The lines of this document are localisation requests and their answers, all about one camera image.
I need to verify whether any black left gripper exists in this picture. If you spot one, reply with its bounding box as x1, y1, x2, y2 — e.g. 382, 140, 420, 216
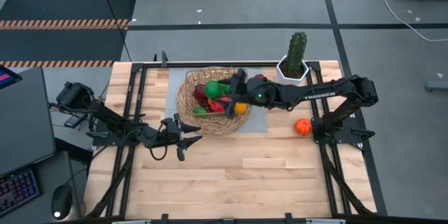
153, 118, 204, 162

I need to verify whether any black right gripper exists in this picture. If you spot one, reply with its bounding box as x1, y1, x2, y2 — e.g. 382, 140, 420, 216
216, 69, 279, 120

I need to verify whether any orange bell pepper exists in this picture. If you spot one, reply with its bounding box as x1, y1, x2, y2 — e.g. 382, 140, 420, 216
234, 101, 248, 116

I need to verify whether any green toy avocado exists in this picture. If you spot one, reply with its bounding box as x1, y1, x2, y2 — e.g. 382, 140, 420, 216
204, 80, 224, 99

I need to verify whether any bright red toy apple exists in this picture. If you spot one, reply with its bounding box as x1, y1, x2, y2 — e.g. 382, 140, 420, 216
208, 96, 232, 113

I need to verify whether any wicker basket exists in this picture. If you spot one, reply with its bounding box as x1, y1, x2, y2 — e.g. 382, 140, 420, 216
176, 73, 253, 138

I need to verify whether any grey mesh mat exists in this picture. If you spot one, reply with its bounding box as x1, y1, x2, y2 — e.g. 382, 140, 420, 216
167, 66, 269, 134

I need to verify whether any white hexagonal plant pot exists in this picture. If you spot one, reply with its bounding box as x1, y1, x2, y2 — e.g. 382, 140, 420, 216
275, 55, 310, 88

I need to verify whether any green cactus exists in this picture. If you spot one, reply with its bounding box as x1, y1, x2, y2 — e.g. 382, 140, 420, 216
286, 31, 308, 78

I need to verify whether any bumpy toy orange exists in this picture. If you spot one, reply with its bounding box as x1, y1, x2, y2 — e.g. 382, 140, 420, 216
293, 118, 313, 137

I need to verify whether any black power brick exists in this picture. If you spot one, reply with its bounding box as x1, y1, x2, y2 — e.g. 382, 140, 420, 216
64, 113, 88, 129

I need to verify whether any black computer mouse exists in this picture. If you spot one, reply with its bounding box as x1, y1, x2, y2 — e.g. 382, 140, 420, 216
50, 183, 74, 221

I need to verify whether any dark grey side desk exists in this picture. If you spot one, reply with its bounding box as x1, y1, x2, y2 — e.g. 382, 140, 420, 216
0, 150, 88, 224

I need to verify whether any black hazard-striped floor mat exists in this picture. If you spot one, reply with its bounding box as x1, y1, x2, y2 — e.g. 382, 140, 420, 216
0, 0, 138, 69

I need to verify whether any dark grey monitor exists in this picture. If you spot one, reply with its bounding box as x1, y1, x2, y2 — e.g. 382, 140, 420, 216
0, 66, 57, 178

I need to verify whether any backlit keyboard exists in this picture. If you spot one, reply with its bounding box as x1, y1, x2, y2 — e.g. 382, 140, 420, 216
0, 167, 43, 218

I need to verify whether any tilted display screen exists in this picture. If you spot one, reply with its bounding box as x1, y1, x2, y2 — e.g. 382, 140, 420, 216
0, 64, 22, 90

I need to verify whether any grey desk foot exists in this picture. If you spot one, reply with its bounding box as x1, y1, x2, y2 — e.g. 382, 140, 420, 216
425, 82, 448, 92

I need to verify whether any black aluminium table frame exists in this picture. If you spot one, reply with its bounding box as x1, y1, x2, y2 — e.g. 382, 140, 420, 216
85, 61, 377, 218

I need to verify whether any wire basket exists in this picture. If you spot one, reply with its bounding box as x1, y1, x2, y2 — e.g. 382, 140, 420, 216
179, 66, 251, 119

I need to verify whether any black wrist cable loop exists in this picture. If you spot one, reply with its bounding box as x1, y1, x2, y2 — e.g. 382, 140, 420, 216
149, 142, 169, 162

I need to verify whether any long black floor cable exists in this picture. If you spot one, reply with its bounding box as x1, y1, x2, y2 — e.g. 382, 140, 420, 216
96, 0, 132, 62

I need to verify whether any white floor cable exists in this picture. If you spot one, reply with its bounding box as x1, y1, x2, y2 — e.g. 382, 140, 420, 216
384, 0, 448, 43

